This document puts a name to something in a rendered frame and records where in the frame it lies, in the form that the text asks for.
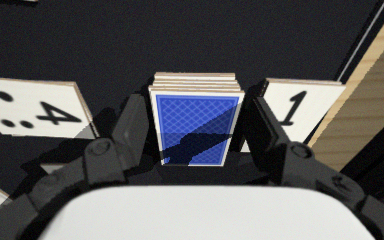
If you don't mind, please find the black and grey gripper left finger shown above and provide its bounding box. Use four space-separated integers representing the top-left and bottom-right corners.
0 93 149 240

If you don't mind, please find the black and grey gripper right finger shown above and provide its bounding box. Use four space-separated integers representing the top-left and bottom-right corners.
242 97 384 240

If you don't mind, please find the black card cloth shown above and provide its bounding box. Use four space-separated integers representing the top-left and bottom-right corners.
0 0 379 199

